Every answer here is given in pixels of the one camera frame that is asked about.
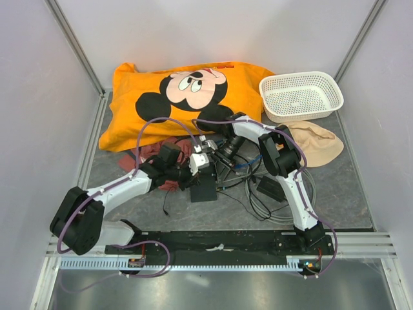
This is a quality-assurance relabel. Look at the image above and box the beige cloth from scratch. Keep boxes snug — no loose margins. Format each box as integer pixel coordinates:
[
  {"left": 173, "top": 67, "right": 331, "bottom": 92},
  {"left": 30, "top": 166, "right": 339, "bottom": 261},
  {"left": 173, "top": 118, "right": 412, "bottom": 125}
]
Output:
[{"left": 284, "top": 121, "right": 344, "bottom": 168}]

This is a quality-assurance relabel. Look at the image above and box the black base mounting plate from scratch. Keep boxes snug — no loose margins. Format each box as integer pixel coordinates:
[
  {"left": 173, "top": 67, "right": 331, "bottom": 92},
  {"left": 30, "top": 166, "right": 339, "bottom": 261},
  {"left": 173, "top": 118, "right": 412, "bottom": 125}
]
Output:
[{"left": 105, "top": 230, "right": 334, "bottom": 256}]

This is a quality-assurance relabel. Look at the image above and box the grey slotted cable duct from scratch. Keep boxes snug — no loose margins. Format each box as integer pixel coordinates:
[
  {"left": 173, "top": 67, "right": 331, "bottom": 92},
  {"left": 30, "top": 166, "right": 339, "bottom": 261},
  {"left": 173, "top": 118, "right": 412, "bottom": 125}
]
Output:
[{"left": 59, "top": 256, "right": 316, "bottom": 272}]

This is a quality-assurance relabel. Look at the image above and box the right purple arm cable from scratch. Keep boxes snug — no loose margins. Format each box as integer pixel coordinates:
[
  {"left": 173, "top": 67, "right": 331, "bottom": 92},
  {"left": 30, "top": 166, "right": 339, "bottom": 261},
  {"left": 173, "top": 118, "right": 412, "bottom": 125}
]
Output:
[{"left": 192, "top": 118, "right": 338, "bottom": 278}]

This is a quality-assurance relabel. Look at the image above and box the black network switch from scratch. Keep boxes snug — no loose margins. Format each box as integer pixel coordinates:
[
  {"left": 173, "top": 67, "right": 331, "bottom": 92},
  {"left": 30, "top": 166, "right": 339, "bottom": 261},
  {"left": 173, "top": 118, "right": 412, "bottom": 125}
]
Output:
[{"left": 190, "top": 168, "right": 217, "bottom": 203}]

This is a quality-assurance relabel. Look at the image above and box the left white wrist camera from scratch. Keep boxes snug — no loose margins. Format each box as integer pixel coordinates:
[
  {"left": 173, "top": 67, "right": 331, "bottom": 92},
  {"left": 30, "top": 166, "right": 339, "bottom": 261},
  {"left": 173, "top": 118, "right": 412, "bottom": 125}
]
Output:
[{"left": 189, "top": 152, "right": 209, "bottom": 176}]

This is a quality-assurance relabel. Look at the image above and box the black power adapter brick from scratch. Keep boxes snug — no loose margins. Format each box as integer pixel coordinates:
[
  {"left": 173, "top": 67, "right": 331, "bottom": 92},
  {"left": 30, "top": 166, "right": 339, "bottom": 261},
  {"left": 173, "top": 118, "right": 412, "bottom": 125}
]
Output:
[{"left": 257, "top": 176, "right": 287, "bottom": 202}]

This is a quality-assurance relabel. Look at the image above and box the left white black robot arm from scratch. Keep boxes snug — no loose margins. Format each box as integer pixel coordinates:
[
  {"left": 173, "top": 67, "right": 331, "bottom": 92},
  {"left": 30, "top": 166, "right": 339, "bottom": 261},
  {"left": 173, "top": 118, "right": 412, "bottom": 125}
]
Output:
[{"left": 50, "top": 143, "right": 209, "bottom": 255}]

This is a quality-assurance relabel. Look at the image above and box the black power plug cable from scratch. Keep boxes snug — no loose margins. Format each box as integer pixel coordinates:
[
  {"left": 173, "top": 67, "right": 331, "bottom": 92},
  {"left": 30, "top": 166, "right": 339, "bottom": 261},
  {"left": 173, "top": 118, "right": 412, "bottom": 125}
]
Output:
[{"left": 162, "top": 190, "right": 175, "bottom": 217}]

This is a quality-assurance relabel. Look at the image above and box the white perforated plastic basket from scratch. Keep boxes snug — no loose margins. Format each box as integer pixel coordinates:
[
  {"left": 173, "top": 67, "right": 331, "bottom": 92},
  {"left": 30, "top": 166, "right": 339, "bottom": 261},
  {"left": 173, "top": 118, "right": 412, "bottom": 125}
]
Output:
[{"left": 259, "top": 71, "right": 344, "bottom": 123}]

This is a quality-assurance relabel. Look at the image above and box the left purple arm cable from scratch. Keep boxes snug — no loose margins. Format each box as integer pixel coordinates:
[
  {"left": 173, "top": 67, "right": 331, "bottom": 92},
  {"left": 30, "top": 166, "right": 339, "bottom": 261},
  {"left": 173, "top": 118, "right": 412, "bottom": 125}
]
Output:
[{"left": 57, "top": 116, "right": 203, "bottom": 254}]

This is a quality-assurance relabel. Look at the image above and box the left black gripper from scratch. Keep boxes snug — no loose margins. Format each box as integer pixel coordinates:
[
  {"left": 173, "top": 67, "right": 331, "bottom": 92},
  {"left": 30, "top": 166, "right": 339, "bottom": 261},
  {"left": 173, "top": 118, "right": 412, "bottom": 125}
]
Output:
[{"left": 166, "top": 157, "right": 201, "bottom": 191}]

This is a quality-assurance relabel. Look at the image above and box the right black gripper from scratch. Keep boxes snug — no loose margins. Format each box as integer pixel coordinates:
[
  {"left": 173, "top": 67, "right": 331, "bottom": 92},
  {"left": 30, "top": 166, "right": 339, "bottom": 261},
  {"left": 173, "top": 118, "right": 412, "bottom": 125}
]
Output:
[{"left": 208, "top": 135, "right": 245, "bottom": 184}]

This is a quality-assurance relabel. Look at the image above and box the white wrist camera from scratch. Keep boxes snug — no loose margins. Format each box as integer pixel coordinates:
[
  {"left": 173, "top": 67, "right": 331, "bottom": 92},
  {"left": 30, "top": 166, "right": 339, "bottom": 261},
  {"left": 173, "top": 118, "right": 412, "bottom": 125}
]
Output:
[
  {"left": 199, "top": 136, "right": 218, "bottom": 153},
  {"left": 189, "top": 152, "right": 209, "bottom": 176}
]

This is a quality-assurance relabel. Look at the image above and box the red cloth garment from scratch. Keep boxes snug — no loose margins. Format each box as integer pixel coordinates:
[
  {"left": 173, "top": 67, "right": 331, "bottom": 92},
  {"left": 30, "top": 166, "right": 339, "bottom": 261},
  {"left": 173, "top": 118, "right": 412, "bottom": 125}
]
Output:
[{"left": 117, "top": 137, "right": 193, "bottom": 172}]

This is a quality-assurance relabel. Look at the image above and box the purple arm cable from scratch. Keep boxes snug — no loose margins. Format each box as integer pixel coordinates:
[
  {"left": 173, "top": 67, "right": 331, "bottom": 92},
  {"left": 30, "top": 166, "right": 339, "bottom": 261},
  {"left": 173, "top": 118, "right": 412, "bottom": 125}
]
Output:
[
  {"left": 57, "top": 116, "right": 203, "bottom": 254},
  {"left": 192, "top": 118, "right": 338, "bottom": 278}
]

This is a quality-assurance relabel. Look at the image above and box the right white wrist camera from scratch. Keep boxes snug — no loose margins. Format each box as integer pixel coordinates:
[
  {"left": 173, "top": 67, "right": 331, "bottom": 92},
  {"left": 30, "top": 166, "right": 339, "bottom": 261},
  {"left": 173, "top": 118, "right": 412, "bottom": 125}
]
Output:
[{"left": 199, "top": 136, "right": 218, "bottom": 153}]

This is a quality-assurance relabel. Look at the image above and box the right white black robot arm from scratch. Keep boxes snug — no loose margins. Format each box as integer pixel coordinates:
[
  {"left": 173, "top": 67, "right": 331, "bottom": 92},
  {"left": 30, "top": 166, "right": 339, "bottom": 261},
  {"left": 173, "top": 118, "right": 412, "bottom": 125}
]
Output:
[{"left": 211, "top": 114, "right": 325, "bottom": 254}]

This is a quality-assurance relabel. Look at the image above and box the orange cartoon mouse pillow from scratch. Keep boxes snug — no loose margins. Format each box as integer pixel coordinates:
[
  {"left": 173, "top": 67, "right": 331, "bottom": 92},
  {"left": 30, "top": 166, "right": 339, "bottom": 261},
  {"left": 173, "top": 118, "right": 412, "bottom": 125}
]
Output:
[{"left": 99, "top": 61, "right": 273, "bottom": 152}]

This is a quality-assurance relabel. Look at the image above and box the blue ethernet cable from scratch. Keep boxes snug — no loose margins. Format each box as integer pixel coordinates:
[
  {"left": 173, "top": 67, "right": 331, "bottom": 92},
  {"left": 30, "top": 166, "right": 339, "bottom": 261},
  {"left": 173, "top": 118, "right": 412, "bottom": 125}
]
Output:
[{"left": 216, "top": 138, "right": 264, "bottom": 171}]

